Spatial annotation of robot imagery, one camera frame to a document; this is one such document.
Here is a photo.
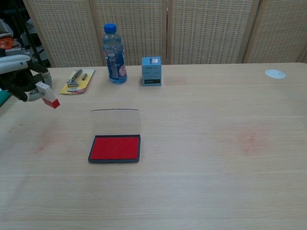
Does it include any white round grommet cover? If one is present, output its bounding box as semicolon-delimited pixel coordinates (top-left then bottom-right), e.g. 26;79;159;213
264;69;287;80

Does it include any small blue cardboard box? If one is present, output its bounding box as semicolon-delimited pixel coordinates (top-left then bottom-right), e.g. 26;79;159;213
141;56;163;87

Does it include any razor in yellow blister pack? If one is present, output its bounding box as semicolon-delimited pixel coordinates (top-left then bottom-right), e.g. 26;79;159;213
59;69;96;96

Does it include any red ink pad clear lid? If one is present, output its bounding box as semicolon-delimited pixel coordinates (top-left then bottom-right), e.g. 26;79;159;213
87;108;142;165

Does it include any water bottle with blue cap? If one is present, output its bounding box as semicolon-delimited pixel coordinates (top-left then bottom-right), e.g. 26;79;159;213
103;23;128;85

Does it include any wooden rattan folding screen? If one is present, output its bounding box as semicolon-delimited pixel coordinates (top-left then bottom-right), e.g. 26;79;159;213
23;0;307;69

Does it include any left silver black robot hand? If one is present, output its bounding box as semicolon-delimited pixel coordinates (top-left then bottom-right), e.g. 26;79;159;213
0;54;53;104

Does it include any black tripod stand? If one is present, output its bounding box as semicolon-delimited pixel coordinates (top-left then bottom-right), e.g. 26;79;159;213
11;0;51;69

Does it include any teal wet wipes pack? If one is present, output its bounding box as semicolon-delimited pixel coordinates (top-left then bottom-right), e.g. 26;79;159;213
0;89;12;107

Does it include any orange background object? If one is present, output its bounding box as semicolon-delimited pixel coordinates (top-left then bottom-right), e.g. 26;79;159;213
0;37;15;50

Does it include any red and white stamp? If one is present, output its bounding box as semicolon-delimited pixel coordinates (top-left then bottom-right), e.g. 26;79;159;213
35;81;61;109

